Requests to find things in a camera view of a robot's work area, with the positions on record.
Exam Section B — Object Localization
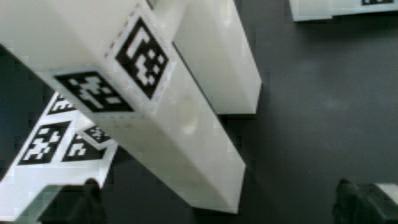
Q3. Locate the white tagged cube right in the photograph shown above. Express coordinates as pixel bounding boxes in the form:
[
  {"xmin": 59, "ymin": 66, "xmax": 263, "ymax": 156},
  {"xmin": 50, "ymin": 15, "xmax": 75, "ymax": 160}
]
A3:
[{"xmin": 80, "ymin": 125, "xmax": 115, "ymax": 150}]

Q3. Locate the white chair back frame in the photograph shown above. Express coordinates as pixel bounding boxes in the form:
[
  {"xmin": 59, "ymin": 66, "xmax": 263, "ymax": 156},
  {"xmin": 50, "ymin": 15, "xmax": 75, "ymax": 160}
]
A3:
[{"xmin": 0, "ymin": 0, "xmax": 261, "ymax": 213}]

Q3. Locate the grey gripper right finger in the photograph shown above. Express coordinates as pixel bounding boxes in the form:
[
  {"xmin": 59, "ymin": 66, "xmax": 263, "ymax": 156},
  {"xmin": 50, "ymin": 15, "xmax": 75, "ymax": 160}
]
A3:
[{"xmin": 332, "ymin": 179, "xmax": 398, "ymax": 224}]

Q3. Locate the white tagged flat plate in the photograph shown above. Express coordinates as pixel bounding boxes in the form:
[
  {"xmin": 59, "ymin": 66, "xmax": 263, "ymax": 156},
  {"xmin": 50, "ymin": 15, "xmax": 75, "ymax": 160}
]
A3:
[{"xmin": 0, "ymin": 93, "xmax": 117, "ymax": 222}]

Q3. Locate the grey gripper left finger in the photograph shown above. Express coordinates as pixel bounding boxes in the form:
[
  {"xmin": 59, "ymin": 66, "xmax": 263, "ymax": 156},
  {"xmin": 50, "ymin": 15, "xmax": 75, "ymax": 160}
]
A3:
[{"xmin": 16, "ymin": 178, "xmax": 107, "ymax": 224}]

